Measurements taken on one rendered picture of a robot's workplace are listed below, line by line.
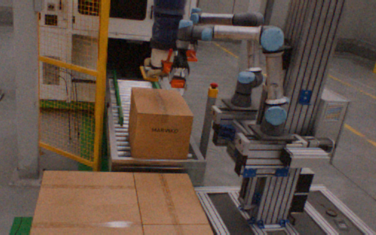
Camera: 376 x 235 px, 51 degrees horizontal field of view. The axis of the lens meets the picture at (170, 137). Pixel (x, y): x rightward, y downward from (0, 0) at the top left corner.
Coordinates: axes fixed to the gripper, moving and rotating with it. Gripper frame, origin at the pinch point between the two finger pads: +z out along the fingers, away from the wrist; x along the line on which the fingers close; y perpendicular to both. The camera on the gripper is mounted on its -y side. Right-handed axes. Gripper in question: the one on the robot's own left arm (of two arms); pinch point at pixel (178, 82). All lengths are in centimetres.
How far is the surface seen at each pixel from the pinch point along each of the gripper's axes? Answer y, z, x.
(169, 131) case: 30, 45, -4
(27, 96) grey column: 93, 49, 103
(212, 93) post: 83, 31, -46
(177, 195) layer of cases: -10, 73, -8
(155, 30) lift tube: 55, -20, 10
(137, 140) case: 30, 53, 17
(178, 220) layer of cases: -37, 73, -4
